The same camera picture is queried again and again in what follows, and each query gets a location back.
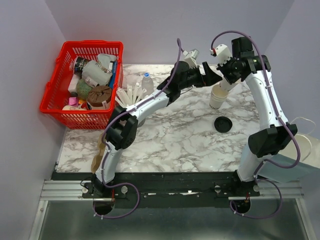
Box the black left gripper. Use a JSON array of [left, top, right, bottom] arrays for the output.
[[178, 61, 221, 91]]

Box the stack of white paper cups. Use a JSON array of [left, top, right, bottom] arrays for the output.
[[209, 84, 229, 109]]

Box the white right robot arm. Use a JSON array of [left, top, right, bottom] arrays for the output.
[[214, 37, 298, 196]]

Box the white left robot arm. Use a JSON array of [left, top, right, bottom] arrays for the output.
[[91, 61, 222, 198]]

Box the clear water bottle blue cap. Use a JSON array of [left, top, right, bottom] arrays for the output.
[[141, 72, 154, 96]]

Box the grey metal straw holder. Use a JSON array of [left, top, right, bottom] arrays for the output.
[[137, 118, 146, 128]]

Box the light blue paper bag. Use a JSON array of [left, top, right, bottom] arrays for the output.
[[241, 116, 320, 185]]

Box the white plastic pouch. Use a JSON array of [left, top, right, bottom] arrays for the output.
[[82, 60, 113, 86]]

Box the brown round chocolate cake box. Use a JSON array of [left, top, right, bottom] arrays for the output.
[[86, 85, 113, 110]]

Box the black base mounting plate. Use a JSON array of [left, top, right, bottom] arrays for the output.
[[51, 171, 260, 209]]

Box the green round sponge ball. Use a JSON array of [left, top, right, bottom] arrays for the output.
[[76, 78, 92, 99]]

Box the dark printed can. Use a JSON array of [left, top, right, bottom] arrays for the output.
[[73, 56, 90, 75]]

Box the brown cardboard cup carrier stack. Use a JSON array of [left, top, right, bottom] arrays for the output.
[[90, 133, 106, 174]]

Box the red plastic shopping basket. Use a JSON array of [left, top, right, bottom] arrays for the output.
[[39, 40, 124, 129]]

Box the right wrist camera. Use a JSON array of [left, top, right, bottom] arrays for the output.
[[210, 44, 233, 66]]

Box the aluminium rail frame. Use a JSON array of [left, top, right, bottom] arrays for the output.
[[30, 180, 316, 240]]

